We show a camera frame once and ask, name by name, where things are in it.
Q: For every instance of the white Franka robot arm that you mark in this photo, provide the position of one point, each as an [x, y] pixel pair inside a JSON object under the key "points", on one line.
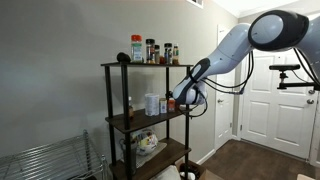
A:
{"points": [[230, 46]]}

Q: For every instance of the dark wood black-post shelf unit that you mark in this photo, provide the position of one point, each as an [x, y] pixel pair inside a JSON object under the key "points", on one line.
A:
{"points": [[126, 100]]}

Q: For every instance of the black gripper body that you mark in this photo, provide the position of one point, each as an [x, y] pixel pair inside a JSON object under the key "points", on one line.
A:
{"points": [[170, 95]]}

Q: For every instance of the black cap dark spice jar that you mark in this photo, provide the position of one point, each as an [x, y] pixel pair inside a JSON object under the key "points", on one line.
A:
{"points": [[168, 53]]}

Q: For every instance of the black lump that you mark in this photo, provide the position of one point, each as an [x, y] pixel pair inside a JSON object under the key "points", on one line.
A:
{"points": [[123, 57]]}

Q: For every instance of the tan box corner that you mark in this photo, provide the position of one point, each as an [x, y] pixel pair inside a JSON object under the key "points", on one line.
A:
{"points": [[305, 176]]}

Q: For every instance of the silver deadbolt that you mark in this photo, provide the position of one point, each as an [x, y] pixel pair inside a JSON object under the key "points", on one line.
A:
{"points": [[311, 91]]}

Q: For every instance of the short black cap spice jar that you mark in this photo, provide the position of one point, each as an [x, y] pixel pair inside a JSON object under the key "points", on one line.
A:
{"points": [[157, 53]]}

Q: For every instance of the large red cap spice jar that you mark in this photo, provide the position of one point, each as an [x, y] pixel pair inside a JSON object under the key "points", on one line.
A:
{"points": [[136, 50]]}

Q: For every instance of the small can gold lid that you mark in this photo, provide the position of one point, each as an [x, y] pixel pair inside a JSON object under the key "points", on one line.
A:
{"points": [[163, 106]]}

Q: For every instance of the narrow white panel door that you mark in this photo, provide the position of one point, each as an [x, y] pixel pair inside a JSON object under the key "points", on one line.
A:
{"points": [[224, 110]]}

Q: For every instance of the brown cardboard box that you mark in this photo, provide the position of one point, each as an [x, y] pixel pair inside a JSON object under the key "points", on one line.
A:
{"points": [[200, 170]]}

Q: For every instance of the white roll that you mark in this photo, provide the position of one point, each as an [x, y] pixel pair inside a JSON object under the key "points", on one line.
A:
{"points": [[186, 175]]}

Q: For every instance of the small red round thing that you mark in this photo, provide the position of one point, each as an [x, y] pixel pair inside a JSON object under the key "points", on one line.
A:
{"points": [[162, 60]]}

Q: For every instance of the white round canister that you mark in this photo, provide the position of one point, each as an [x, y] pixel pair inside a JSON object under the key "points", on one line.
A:
{"points": [[152, 105]]}

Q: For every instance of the silver door knob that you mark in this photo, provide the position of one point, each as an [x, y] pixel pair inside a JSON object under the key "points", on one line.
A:
{"points": [[310, 101]]}

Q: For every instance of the checkered mesh mat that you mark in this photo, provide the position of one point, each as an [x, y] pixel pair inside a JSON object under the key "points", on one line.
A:
{"points": [[150, 153]]}

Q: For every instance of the white plastic bag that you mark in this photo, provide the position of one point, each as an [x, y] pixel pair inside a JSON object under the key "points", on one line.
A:
{"points": [[166, 174]]}

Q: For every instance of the wide white panel door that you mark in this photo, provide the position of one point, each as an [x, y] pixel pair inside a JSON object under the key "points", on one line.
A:
{"points": [[276, 110]]}

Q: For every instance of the black camera on stand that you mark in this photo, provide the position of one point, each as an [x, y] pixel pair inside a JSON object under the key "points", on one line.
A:
{"points": [[283, 67]]}

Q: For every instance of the black cap orange spice jar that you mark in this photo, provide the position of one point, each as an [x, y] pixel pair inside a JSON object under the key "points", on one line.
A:
{"points": [[150, 51]]}

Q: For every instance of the white wall vent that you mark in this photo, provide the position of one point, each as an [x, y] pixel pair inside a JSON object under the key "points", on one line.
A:
{"points": [[196, 2]]}

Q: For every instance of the red label sprinkle spice bottle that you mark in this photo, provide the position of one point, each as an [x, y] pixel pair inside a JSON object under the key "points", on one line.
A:
{"points": [[171, 105]]}

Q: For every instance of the small brown sauce bottle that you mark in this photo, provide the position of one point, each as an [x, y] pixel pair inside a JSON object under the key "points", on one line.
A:
{"points": [[131, 108]]}

